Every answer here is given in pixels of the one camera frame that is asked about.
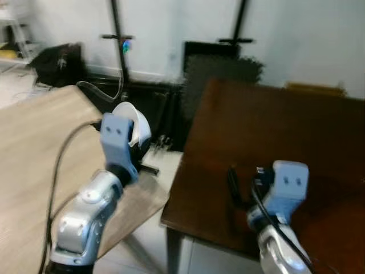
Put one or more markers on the white shelf rack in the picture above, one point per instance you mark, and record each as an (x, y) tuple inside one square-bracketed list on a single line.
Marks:
[(14, 40)]

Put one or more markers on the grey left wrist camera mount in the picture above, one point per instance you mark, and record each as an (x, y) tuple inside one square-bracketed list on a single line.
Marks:
[(117, 142)]

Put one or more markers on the black stand pole with light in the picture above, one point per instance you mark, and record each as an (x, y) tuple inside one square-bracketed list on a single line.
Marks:
[(120, 34)]

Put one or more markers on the white bowl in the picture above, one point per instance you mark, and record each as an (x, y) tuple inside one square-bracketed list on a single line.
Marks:
[(136, 123)]

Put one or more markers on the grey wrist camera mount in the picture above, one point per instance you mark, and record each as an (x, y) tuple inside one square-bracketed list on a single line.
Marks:
[(117, 142), (285, 191)]

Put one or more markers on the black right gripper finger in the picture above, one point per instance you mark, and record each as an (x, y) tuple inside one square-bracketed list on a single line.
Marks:
[(234, 185)]

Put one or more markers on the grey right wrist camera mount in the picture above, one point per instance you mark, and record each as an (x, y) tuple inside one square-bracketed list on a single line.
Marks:
[(285, 191)]

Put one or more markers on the black bag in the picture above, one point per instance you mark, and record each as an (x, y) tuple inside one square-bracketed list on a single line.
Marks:
[(57, 64)]

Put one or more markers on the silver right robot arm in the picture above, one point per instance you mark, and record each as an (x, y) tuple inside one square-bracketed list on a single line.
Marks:
[(279, 248)]

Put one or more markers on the light wooden table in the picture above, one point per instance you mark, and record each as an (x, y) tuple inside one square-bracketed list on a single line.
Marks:
[(34, 148)]

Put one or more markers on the dark brown wooden table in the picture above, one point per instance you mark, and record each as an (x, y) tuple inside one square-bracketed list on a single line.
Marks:
[(268, 142)]

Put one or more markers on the black low stand base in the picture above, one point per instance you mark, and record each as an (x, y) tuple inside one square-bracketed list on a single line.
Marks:
[(159, 108)]

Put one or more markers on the black foam panel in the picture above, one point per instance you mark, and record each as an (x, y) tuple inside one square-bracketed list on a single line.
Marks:
[(219, 71)]

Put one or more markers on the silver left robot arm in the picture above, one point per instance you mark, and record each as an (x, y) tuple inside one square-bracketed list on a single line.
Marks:
[(85, 220)]

